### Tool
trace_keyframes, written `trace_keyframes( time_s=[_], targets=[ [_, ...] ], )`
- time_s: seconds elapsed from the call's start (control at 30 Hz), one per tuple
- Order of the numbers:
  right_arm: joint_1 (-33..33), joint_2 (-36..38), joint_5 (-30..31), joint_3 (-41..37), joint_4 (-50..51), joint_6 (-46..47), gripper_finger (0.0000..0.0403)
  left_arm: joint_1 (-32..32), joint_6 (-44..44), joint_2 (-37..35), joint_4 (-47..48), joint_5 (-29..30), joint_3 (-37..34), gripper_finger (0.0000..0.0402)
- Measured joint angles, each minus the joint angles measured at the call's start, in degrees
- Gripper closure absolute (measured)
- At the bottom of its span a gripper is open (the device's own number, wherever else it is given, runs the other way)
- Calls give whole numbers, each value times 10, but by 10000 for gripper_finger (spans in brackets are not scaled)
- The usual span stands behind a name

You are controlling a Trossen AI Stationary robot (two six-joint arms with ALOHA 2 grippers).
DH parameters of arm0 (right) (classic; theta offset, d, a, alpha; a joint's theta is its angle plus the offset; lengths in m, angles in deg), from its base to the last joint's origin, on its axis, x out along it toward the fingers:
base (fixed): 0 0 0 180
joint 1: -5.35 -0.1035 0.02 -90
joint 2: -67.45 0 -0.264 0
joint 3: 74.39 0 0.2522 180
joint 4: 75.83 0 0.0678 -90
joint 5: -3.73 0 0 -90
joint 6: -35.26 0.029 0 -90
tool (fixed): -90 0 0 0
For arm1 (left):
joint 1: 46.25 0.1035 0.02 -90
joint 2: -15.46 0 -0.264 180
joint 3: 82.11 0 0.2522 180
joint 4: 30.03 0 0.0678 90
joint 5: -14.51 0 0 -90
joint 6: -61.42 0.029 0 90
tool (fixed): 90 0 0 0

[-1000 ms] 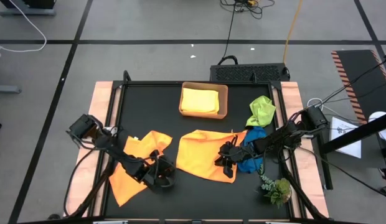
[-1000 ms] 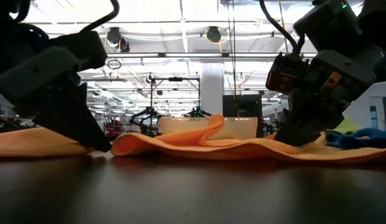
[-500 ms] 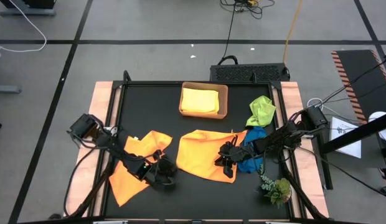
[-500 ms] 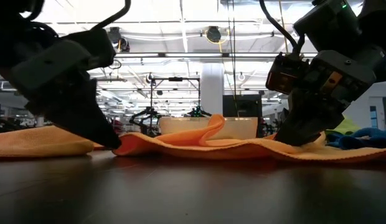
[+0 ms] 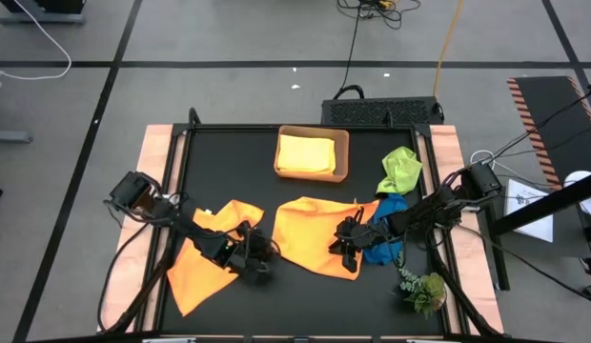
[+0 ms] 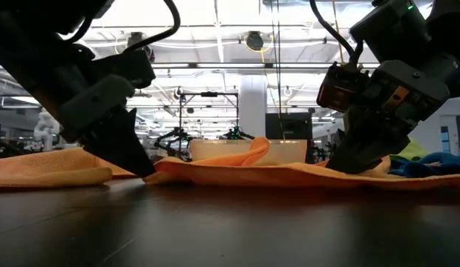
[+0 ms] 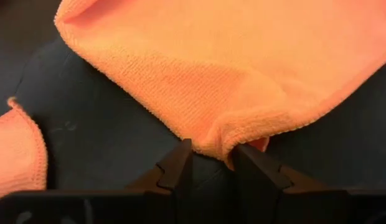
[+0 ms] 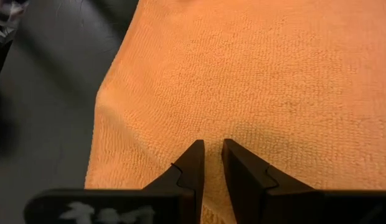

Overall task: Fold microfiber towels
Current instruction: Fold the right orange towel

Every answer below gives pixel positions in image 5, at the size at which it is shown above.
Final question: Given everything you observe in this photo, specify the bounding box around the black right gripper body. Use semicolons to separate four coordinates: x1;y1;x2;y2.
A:
336;208;390;273

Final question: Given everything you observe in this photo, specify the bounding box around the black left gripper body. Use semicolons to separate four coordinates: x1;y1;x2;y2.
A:
233;227;281;286

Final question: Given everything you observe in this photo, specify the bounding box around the orange microfiber towel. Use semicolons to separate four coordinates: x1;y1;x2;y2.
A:
166;199;266;318
271;196;380;281

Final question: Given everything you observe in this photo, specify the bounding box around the yellow microfiber towel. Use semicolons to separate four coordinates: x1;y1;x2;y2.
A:
275;133;336;175

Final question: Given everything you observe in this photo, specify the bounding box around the blue microfiber towel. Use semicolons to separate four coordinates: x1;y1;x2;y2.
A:
361;192;410;267

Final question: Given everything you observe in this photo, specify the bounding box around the green microfiber towel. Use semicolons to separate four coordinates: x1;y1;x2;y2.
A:
375;146;424;196

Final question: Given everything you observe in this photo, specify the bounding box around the tan cardboard box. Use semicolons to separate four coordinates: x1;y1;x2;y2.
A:
273;125;350;184

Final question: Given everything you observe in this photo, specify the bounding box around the artificial green plant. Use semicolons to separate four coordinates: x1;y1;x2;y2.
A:
397;251;448;319

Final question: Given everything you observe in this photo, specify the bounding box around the black computer case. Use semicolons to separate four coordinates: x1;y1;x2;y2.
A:
321;96;444;128

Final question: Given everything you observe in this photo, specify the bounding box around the white paper sheet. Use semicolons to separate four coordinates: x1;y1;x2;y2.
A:
503;178;554;243

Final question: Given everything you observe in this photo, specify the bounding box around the black metal beam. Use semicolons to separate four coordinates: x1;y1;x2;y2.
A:
490;183;591;237

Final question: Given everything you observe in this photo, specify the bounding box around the black mat with striped edges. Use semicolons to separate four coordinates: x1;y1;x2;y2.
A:
507;75;591;190

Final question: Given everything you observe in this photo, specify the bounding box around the white round object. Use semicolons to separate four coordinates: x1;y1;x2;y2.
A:
563;170;591;215

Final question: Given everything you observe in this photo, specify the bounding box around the gray floor bar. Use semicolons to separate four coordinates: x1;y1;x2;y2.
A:
0;131;33;144

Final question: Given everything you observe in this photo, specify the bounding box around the gray furniture foot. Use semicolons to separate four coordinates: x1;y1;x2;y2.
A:
0;0;87;26

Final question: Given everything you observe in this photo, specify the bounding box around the thick black cable hose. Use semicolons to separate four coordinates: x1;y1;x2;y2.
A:
114;237;177;334
426;237;504;338

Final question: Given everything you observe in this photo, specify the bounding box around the white cable loop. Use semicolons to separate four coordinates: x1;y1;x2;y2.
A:
469;150;497;168

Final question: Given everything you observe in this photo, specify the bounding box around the black metal table frame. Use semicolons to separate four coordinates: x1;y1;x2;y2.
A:
142;107;468;343

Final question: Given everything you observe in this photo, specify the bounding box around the black hanging cable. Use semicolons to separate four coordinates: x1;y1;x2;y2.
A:
339;0;366;100

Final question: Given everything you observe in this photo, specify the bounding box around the yellow power cable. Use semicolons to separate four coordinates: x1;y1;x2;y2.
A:
432;0;464;99

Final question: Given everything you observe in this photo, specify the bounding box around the black cable bundle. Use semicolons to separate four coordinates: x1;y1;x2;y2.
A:
336;0;420;30

